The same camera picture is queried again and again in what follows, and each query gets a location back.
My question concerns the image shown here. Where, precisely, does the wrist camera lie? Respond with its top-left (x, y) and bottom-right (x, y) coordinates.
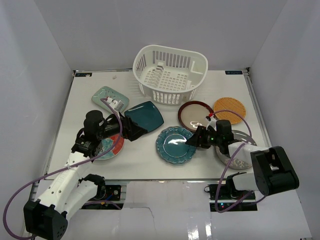
top-left (205, 113), bottom-right (217, 129)
top-left (106, 97), bottom-right (125, 112)

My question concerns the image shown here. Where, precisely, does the dark teal square plate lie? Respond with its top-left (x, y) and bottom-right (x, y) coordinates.
top-left (124, 101), bottom-right (164, 133)

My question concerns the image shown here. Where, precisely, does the dark red round plate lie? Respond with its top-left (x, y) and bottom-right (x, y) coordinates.
top-left (178, 100), bottom-right (214, 132)

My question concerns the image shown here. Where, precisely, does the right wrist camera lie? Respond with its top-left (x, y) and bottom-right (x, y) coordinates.
top-left (205, 113), bottom-right (217, 129)

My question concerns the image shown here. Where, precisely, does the teal scalloped round plate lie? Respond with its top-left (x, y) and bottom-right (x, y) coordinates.
top-left (155, 126), bottom-right (196, 165)

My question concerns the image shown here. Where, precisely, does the white plastic basket bin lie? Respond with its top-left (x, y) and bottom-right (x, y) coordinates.
top-left (132, 44), bottom-right (208, 106)

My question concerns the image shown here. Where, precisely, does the grey patterned round plate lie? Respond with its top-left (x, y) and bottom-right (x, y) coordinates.
top-left (215, 130), bottom-right (257, 171)

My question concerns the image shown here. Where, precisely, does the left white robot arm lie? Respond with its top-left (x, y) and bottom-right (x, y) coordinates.
top-left (23, 110), bottom-right (148, 240)

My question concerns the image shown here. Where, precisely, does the left blue table label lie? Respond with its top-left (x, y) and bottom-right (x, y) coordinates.
top-left (74, 72), bottom-right (92, 78)

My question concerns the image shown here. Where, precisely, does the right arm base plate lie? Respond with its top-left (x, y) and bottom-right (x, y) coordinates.
top-left (203, 184), bottom-right (258, 213)

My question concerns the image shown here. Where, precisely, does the orange woven round plate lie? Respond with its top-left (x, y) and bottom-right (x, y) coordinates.
top-left (213, 97), bottom-right (247, 125)

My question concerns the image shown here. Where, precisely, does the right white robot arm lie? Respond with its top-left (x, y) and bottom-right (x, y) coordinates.
top-left (185, 120), bottom-right (300, 200)

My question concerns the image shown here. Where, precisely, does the blue table label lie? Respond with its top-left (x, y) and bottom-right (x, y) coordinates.
top-left (74, 72), bottom-right (92, 78)
top-left (225, 70), bottom-right (243, 75)

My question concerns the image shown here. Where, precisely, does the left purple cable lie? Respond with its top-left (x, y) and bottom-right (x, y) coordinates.
top-left (3, 98), bottom-right (123, 238)

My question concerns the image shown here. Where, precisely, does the right blue table label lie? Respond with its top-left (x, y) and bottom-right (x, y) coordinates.
top-left (225, 70), bottom-right (243, 75)

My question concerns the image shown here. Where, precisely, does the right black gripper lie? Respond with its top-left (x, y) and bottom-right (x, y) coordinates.
top-left (185, 126), bottom-right (222, 149)

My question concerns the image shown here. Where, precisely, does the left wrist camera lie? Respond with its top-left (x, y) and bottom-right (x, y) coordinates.
top-left (106, 97), bottom-right (125, 112)

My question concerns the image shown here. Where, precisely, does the light green rectangular plate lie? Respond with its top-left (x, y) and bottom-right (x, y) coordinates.
top-left (91, 86), bottom-right (130, 113)

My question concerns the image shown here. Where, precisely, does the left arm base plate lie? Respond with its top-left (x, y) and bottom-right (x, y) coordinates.
top-left (92, 185), bottom-right (122, 201)

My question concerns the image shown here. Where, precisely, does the red and teal floral plate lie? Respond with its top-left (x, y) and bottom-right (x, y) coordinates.
top-left (92, 133), bottom-right (125, 162)

